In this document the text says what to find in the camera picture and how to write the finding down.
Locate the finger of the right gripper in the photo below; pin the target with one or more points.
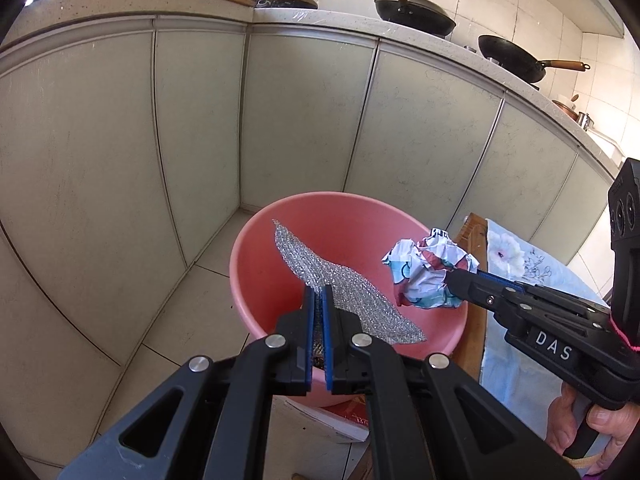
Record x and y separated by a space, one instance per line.
563 300
490 299

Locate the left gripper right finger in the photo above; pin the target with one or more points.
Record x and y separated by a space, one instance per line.
358 363

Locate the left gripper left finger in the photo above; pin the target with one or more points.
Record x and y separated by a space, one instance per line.
243 388

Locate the colourful paper ball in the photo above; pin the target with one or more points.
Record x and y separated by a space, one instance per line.
419 270

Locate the pink plastic trash bucket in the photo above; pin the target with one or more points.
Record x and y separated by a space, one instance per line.
341 240

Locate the grey kitchen cabinets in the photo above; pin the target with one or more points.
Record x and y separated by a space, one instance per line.
128 143

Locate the person's right hand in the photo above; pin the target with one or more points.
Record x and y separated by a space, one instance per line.
562 427

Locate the red cardboard box under bucket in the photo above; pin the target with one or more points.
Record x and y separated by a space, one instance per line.
325 422

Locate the light blue floral tablecloth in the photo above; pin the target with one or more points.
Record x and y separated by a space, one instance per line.
522 385

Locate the copper pot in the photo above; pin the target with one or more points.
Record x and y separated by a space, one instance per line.
569 108

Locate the black frying pan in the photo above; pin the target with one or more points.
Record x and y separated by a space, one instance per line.
519 62

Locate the black lidded wok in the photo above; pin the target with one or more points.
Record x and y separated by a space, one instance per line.
422 15

